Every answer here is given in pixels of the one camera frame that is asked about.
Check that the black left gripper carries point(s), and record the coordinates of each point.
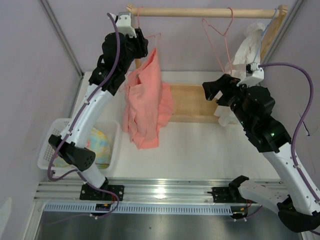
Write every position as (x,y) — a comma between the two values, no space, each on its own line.
(140,42)

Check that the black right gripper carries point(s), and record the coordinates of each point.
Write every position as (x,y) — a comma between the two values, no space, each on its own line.
(227,84)

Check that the pink pleated skirt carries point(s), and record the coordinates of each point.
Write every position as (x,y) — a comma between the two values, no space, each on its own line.
(149,103)

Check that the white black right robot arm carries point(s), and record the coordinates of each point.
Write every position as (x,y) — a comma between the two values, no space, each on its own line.
(299,208)

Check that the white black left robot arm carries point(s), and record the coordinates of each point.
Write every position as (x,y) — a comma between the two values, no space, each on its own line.
(119,50)

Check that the white garment on hanger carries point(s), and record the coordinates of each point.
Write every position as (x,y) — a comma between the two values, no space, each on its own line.
(248,52)

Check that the wooden clothes rack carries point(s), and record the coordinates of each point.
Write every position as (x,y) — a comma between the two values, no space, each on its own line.
(190,105)

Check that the white plastic laundry basket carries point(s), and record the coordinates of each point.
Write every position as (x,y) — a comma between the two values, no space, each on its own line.
(111,129)

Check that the floral pastel garment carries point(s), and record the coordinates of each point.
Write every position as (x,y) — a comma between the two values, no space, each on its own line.
(97,142)

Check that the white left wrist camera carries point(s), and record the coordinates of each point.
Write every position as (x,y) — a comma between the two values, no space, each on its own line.
(123,22)

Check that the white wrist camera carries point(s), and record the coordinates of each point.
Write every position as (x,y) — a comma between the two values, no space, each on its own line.
(123,22)
(254,75)

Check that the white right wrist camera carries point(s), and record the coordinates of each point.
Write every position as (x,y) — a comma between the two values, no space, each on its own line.
(254,75)

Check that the left aluminium frame post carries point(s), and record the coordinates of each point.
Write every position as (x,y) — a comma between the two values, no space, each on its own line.
(48,11)

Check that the aluminium frame post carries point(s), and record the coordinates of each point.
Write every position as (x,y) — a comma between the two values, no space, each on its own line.
(48,11)
(278,28)

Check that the blue wire hanger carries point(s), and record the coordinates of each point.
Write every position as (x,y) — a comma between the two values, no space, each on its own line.
(263,35)

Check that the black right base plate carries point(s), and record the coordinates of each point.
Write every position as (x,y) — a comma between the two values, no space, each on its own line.
(225,193)

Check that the right aluminium frame post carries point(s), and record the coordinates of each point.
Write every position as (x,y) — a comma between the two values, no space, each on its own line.
(278,28)

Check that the aluminium mounting rail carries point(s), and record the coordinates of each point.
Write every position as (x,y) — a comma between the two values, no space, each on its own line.
(136,190)

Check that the slotted white cable duct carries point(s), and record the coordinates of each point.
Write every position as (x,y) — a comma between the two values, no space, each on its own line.
(134,208)

